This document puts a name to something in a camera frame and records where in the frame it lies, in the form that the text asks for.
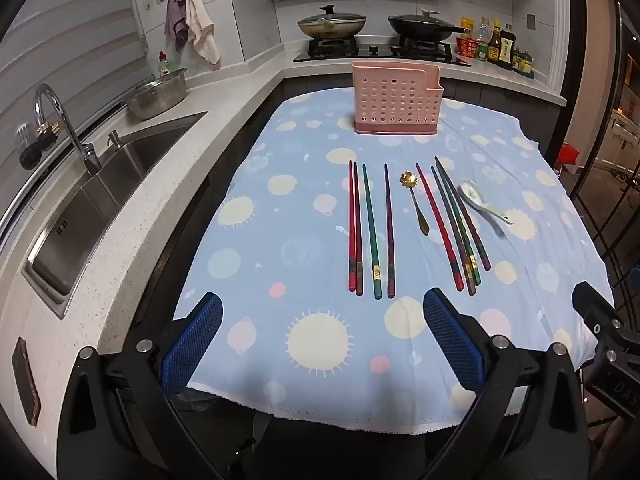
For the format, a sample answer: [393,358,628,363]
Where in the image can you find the purple cloth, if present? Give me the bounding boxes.
[165,0,192,54]

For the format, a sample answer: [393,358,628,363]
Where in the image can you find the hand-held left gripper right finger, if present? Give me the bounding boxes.
[423,287,594,480]

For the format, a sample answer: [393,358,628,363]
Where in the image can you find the blue printed tablecloth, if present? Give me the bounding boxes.
[172,87,617,436]

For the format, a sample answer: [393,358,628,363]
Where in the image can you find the stainless steel sink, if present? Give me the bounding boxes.
[24,110,209,320]

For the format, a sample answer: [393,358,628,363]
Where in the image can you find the red chopstick dark band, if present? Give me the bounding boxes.
[415,162,465,292]

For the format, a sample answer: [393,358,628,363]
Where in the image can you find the brown sauce bottle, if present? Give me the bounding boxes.
[487,19,503,64]

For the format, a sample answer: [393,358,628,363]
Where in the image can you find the chrome kitchen faucet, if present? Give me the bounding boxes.
[33,83,102,177]

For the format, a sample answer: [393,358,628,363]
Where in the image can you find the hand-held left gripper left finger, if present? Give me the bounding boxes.
[57,291,236,480]

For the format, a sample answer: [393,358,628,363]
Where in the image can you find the dark soy sauce bottle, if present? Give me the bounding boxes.
[497,23,517,71]

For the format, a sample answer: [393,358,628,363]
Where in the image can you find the black wok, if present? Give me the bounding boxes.
[387,8,469,44]

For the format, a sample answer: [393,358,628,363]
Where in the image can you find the pink perforated utensil holder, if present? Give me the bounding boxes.
[351,61,445,136]

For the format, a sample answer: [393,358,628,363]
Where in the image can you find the black-framed glass door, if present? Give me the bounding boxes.
[567,0,640,321]

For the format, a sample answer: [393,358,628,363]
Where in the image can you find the maroon chopstick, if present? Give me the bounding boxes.
[383,163,397,300]

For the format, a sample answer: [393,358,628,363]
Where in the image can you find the dark purple chopstick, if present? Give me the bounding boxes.
[434,155,493,271]

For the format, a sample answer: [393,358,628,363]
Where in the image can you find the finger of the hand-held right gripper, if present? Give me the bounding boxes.
[571,281,626,361]

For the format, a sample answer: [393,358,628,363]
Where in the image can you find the small dark jars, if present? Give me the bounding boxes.
[512,48,535,79]

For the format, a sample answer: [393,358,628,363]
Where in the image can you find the dark smartphone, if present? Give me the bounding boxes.
[10,337,42,429]

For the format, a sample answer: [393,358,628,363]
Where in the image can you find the white hanging towel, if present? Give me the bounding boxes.
[177,0,222,67]

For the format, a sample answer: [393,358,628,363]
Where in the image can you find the gold flower spoon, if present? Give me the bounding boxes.
[399,171,431,237]

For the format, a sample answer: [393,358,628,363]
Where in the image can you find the black gas stove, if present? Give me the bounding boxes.
[292,35,474,67]

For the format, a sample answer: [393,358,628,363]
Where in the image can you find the wok with glass lid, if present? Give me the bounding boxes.
[297,5,367,41]

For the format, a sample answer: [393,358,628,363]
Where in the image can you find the white ceramic spoon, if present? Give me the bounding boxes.
[459,180,515,226]

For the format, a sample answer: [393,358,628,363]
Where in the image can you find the white window blinds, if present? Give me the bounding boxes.
[0,0,151,196]

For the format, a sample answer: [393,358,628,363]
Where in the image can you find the green chopstick gold band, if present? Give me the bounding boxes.
[433,160,483,287]
[362,163,383,301]

